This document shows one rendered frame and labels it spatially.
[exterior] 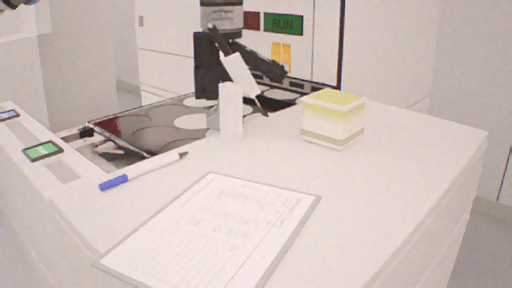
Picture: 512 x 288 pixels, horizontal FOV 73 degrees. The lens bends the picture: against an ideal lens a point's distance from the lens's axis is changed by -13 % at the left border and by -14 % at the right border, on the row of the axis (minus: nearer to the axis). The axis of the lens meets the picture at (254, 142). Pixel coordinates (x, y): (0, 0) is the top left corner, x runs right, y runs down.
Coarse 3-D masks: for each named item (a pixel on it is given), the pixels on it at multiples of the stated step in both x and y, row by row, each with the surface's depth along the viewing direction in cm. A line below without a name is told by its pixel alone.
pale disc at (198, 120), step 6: (192, 114) 91; (198, 114) 92; (204, 114) 91; (180, 120) 88; (186, 120) 88; (192, 120) 88; (198, 120) 88; (204, 120) 88; (180, 126) 84; (186, 126) 84; (192, 126) 84; (198, 126) 84; (204, 126) 84
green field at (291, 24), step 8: (264, 16) 93; (272, 16) 91; (280, 16) 90; (288, 16) 88; (264, 24) 94; (272, 24) 92; (280, 24) 90; (288, 24) 89; (296, 24) 87; (288, 32) 90; (296, 32) 88
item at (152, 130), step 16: (192, 96) 105; (128, 112) 93; (144, 112) 93; (160, 112) 93; (176, 112) 93; (192, 112) 93; (256, 112) 93; (272, 112) 93; (112, 128) 84; (128, 128) 84; (144, 128) 84; (160, 128) 84; (176, 128) 83; (208, 128) 83; (144, 144) 75; (160, 144) 75; (176, 144) 76
